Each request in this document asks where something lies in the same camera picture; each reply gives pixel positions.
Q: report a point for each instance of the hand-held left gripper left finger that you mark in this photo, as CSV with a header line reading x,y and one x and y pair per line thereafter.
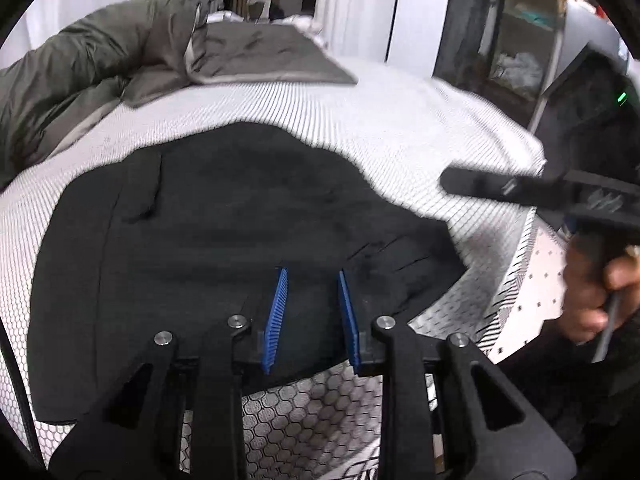
x,y
275,320

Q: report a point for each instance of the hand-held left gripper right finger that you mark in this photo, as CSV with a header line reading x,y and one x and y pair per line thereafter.
x,y
349,320

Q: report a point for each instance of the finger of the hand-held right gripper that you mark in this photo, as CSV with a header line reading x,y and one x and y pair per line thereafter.
x,y
490,185

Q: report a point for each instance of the black pants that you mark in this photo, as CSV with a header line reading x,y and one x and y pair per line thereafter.
x,y
200,220

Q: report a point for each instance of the person's right hand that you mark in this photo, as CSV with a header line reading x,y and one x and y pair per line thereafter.
x,y
582,290

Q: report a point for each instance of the white patterned bed mattress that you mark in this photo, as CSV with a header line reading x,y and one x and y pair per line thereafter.
x,y
425,125

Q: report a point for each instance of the white plastic bag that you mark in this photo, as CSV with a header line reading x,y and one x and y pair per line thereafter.
x,y
520,72

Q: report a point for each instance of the teal folded cloth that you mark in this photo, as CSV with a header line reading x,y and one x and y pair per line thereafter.
x,y
537,15

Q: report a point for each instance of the dark open shelf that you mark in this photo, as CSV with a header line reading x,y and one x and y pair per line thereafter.
x,y
465,20

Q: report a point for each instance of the white wardrobe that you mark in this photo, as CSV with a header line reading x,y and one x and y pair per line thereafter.
x,y
360,10

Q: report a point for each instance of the crumpled white sheet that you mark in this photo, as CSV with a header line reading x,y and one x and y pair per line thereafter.
x,y
305,25

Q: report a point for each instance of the person's dark clothing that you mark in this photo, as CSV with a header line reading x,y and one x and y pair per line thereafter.
x,y
600,410

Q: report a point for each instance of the flat grey blanket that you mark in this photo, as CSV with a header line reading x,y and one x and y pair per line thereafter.
x,y
260,55

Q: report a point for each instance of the grey-green puffer jacket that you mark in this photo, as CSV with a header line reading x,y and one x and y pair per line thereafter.
x,y
75,70

